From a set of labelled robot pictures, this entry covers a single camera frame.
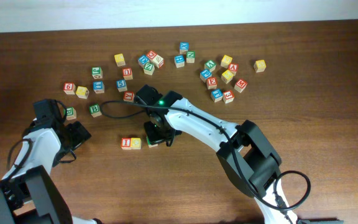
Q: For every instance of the red U block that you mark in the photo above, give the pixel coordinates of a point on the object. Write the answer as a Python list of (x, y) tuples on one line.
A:
[(127, 73)]

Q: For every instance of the blue X block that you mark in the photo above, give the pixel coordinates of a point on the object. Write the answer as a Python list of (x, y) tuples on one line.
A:
[(184, 47)]

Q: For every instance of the blue P block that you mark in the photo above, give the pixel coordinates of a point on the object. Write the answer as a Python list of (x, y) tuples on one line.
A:
[(205, 74)]

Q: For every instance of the green V block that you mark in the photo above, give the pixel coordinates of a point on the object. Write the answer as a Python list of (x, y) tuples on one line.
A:
[(210, 65)]

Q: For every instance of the green b block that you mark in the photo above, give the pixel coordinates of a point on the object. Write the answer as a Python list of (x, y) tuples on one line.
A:
[(70, 113), (95, 110)]

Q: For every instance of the green R block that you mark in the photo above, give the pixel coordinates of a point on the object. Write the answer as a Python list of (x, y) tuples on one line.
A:
[(149, 143)]

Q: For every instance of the blue D block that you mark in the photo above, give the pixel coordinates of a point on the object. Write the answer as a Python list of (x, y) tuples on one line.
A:
[(142, 60)]

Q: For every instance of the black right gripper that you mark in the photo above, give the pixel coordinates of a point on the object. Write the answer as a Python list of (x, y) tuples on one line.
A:
[(154, 136)]

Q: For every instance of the red A block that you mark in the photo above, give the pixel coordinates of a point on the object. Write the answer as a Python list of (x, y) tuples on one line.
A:
[(233, 68)]

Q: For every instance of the blue T umbrella block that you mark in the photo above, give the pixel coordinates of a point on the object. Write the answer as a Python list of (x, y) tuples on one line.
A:
[(216, 95)]

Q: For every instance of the red M block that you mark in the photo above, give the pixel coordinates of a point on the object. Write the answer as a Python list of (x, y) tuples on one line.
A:
[(240, 85)]

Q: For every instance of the green J block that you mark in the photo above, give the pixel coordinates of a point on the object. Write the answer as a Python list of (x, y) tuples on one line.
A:
[(97, 72)]

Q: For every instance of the red 3 block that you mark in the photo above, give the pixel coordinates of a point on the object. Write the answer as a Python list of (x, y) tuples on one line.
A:
[(228, 96)]

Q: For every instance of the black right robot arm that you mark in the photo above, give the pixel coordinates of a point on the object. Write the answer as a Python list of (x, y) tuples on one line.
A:
[(246, 155)]

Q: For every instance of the green B block right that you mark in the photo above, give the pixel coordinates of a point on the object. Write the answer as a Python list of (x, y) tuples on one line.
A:
[(95, 110)]

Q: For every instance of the yellow block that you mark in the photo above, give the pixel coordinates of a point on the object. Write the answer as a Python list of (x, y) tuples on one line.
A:
[(259, 66), (227, 76), (82, 92), (119, 59), (226, 61), (136, 143)]

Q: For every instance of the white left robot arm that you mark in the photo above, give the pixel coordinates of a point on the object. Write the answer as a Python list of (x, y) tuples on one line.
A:
[(27, 193)]

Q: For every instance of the blue I block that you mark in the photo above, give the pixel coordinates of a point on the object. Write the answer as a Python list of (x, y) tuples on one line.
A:
[(98, 87)]

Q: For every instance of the blue H block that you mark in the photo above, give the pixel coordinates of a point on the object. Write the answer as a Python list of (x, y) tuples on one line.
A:
[(179, 61)]

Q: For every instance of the green B block left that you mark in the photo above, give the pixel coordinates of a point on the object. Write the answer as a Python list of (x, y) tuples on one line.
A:
[(70, 113)]

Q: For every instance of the blue 5 block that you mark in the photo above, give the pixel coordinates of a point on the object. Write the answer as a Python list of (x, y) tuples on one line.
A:
[(121, 85)]

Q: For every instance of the red K block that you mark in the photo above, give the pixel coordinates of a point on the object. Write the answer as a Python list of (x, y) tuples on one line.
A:
[(129, 96)]

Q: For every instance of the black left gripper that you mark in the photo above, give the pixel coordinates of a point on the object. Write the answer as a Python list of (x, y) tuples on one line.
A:
[(78, 134)]

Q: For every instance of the red 6 I block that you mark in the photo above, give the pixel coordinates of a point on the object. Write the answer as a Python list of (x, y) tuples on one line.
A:
[(69, 88)]

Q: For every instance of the green Z block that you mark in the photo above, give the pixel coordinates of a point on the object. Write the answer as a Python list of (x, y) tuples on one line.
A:
[(149, 68)]

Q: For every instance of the red E block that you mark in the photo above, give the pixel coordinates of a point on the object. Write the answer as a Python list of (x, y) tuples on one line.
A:
[(211, 83)]

